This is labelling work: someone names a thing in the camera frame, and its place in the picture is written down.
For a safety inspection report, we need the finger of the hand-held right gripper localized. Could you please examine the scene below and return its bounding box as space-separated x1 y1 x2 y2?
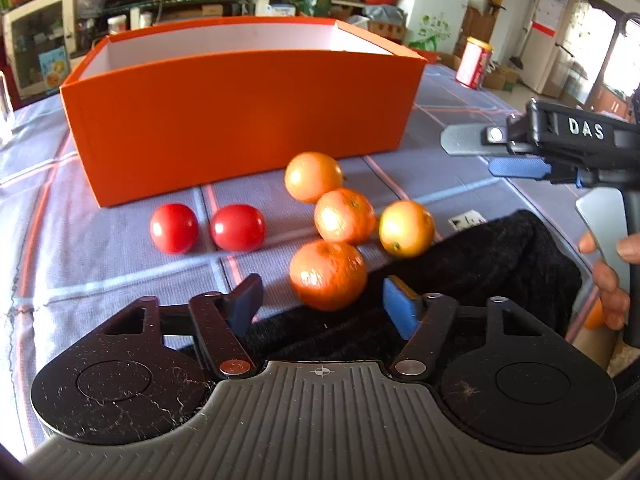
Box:
487 156 553 181
441 125 531 157

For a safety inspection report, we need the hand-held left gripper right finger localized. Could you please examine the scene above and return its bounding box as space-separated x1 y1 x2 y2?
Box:
382 276 546 378

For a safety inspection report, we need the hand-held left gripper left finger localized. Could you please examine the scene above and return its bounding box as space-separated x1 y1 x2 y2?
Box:
102 273 264 379

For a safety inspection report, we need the large orange mandarin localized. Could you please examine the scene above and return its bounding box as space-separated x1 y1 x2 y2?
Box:
289 240 368 312

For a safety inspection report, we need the orange cardboard box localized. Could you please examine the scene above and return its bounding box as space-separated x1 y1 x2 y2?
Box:
59 16 427 208

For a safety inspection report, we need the person's right hand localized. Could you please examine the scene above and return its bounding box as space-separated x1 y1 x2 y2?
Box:
578 232 640 331

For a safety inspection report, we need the small white card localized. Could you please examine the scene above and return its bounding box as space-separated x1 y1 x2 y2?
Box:
447 210 487 231

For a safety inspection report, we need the red tomato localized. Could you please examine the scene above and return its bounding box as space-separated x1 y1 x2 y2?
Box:
209 204 267 252
150 203 199 255

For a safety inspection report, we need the red metal can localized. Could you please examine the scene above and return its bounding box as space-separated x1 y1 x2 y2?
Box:
455 37 494 88

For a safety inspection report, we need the black knitted cloth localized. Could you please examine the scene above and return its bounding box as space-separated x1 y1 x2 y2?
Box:
185 210 583 366

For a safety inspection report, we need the white refrigerator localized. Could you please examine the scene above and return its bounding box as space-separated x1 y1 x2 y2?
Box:
520 0 576 96

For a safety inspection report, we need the blue checked tablecloth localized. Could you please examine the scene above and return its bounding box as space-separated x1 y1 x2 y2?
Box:
0 60 616 461

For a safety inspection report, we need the white chest freezer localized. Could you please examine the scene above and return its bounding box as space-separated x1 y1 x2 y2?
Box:
375 0 473 53

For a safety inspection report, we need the green foil packet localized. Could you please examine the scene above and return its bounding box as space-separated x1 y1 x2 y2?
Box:
295 0 333 18

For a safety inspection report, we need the glass-top television stand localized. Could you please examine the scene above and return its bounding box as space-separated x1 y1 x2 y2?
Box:
75 0 361 36

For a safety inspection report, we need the clear glass mug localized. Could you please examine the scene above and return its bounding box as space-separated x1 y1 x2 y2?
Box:
0 71 15 148

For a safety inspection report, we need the pink plastic basket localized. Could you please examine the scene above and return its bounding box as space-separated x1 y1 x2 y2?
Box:
75 0 111 18

